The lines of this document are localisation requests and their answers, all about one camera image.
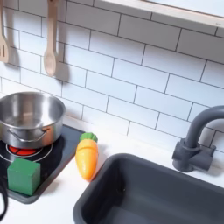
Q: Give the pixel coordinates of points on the orange toy carrot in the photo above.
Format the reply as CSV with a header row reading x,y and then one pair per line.
x,y
86,160

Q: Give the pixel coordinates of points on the steel pot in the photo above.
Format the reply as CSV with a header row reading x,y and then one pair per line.
x,y
29,131

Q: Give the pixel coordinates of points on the green toy block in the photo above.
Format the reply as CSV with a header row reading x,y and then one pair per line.
x,y
23,178

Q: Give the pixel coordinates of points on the black stove top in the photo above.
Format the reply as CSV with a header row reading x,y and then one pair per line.
x,y
59,157

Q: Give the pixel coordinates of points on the dark grey sink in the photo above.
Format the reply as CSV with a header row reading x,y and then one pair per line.
x,y
131,186

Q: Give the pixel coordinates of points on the wooden spoon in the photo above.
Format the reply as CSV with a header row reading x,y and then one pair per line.
x,y
50,61

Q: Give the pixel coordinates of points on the dark grey tap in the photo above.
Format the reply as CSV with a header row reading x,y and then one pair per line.
x,y
189,154

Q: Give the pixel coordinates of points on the pale wooden shelf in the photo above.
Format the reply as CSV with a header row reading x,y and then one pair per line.
x,y
175,13

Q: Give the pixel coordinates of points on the wooden slotted spatula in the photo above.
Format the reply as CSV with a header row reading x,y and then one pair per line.
x,y
3,52

